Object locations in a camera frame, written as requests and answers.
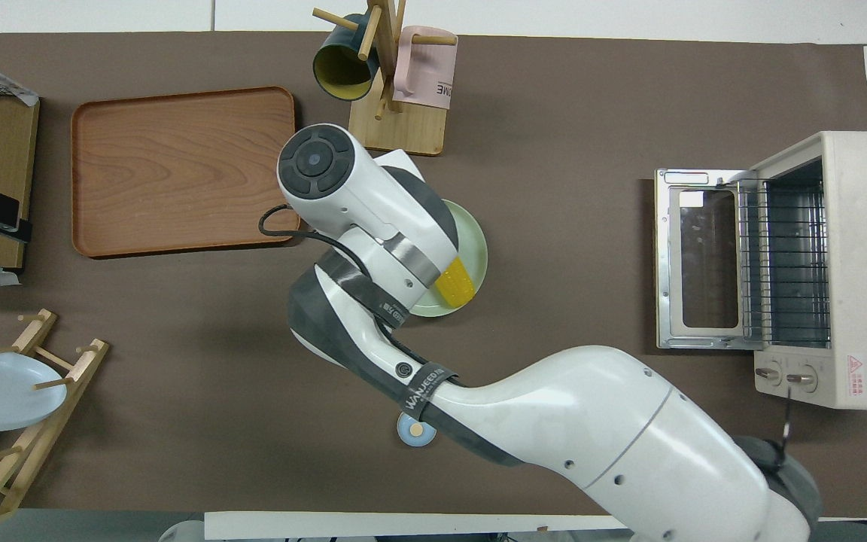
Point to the pink mug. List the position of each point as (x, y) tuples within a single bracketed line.
[(433, 75)]

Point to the wooden mug tree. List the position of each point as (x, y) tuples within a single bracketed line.
[(403, 132)]

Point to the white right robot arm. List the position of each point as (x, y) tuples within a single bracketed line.
[(591, 421)]

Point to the brown wooden tray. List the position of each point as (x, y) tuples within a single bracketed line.
[(177, 173)]

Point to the yellow corn cob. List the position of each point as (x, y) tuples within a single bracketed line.
[(456, 286)]

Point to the light green plate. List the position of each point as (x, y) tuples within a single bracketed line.
[(471, 237)]

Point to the brown table mat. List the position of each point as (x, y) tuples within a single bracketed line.
[(591, 113)]

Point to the dark blue mug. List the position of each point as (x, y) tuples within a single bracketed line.
[(339, 68)]

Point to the wooden plate rack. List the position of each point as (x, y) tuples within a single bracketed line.
[(34, 436)]

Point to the white toaster oven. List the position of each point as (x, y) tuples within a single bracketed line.
[(862, 263)]

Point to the blue call bell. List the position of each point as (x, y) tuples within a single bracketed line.
[(409, 435)]

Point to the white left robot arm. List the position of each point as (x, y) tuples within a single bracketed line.
[(181, 533)]

